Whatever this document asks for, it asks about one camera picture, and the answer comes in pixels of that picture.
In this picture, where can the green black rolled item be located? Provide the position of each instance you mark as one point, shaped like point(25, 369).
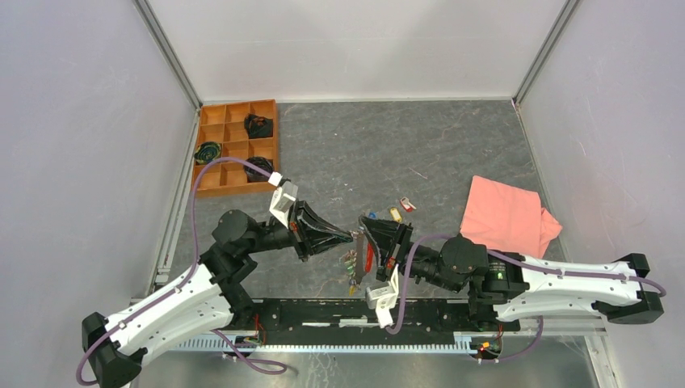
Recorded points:
point(207, 152)

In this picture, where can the black rolled item top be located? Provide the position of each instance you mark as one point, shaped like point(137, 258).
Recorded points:
point(258, 126)

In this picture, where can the black rolled item bottom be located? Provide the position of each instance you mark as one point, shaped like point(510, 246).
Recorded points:
point(259, 169)

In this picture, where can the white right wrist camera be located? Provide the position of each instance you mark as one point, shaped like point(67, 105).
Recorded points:
point(382, 298)

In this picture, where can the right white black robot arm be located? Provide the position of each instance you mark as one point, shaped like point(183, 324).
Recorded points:
point(505, 287)

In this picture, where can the pink folded cloth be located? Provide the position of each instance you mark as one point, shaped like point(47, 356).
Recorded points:
point(506, 218)

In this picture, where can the steel key holder red handle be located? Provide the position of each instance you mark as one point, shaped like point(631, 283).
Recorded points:
point(358, 261)

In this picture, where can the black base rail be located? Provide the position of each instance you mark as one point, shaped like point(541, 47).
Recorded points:
point(342, 322)

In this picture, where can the red key tag with ring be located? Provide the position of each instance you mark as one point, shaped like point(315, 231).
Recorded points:
point(407, 205)

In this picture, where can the yellow key tag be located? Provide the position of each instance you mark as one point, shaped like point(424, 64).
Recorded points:
point(395, 214)

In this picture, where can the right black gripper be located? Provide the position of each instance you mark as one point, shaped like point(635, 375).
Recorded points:
point(397, 234)

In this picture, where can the white slotted cable duct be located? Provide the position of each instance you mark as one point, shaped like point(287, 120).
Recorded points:
point(210, 342)

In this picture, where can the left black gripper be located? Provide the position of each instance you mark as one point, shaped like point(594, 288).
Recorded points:
point(305, 227)

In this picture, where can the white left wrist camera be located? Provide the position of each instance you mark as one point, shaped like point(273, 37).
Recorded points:
point(283, 198)

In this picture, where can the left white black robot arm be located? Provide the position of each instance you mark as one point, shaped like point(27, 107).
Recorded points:
point(207, 296)

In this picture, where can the orange compartment tray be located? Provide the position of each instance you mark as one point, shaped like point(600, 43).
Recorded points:
point(223, 123)

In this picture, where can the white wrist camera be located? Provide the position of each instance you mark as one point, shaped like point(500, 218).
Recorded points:
point(382, 298)
point(283, 198)

